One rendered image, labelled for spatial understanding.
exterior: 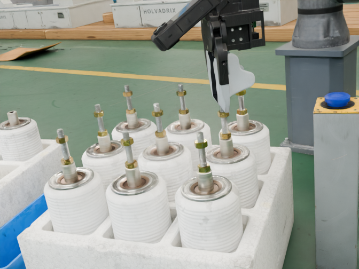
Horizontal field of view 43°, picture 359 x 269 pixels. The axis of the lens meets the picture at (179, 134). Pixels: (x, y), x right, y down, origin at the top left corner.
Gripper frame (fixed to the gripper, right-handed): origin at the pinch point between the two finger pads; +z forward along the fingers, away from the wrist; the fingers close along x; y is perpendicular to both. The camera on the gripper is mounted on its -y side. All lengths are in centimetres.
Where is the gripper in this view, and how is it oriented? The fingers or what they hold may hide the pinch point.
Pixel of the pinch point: (218, 101)
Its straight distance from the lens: 74.2
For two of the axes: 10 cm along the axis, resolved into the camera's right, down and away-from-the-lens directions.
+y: 9.8, -1.8, 1.1
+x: -1.6, -3.5, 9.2
